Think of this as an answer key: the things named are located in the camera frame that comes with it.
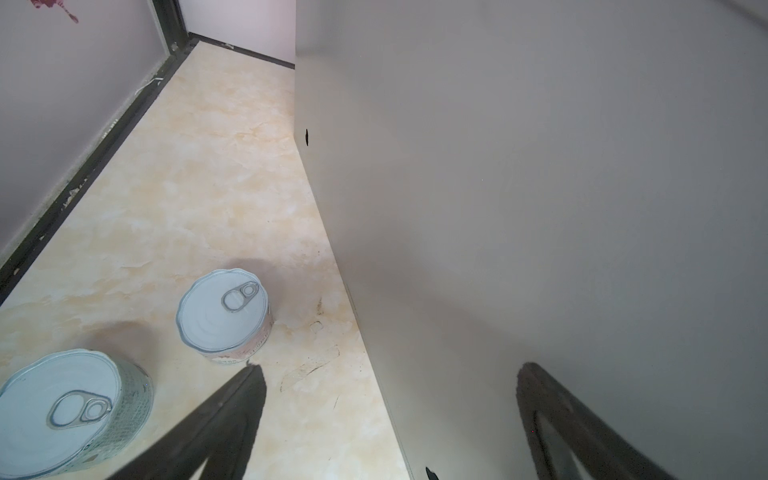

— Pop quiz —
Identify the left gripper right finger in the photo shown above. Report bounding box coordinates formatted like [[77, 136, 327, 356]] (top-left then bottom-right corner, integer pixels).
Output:
[[517, 362, 673, 479]]

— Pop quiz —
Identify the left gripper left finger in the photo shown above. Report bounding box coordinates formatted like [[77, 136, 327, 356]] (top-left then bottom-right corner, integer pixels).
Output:
[[111, 364, 267, 479]]

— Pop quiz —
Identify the grey metal cabinet box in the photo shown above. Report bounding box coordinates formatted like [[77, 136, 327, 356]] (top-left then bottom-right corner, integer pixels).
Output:
[[295, 1, 767, 479]]

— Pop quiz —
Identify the teal labelled can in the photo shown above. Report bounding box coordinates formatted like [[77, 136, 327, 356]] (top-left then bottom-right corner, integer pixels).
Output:
[[1, 349, 154, 479]]

